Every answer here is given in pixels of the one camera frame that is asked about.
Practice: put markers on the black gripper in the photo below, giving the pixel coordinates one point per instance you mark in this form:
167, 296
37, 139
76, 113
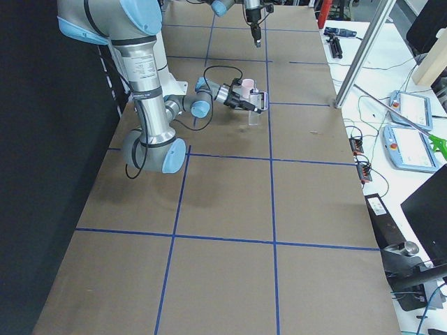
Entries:
230, 98
252, 16

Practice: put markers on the pink paper cup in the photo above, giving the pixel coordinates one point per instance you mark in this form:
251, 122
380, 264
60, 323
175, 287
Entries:
247, 86

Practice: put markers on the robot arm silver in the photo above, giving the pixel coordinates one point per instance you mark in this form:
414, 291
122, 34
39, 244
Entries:
221, 7
133, 28

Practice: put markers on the digital kitchen scale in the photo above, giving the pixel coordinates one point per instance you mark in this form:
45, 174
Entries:
262, 102

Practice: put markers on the folded blue umbrella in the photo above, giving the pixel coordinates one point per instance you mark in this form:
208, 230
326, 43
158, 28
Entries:
345, 33

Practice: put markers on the red object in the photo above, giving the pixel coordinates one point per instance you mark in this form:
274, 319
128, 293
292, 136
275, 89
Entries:
323, 13

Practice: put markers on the black tripod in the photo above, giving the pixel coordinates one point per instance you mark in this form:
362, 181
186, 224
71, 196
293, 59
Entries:
335, 47

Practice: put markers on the orange connector strip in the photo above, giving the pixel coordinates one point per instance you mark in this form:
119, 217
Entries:
363, 165

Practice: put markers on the teach pendant near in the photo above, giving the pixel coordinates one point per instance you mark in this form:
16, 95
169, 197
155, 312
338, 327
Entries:
408, 149

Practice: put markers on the teach pendant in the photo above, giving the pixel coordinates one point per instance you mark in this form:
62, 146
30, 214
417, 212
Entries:
414, 107
408, 149

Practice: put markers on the teach pendant far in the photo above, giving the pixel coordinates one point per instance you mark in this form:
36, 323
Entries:
414, 107

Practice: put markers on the black box device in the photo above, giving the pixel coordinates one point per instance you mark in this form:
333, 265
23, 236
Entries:
388, 235

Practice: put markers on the black monitor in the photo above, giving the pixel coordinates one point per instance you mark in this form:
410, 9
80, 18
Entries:
425, 210

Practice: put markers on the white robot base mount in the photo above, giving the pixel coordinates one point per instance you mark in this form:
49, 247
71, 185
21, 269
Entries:
172, 86

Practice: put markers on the aluminium frame post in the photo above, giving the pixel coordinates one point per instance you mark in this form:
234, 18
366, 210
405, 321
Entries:
372, 32

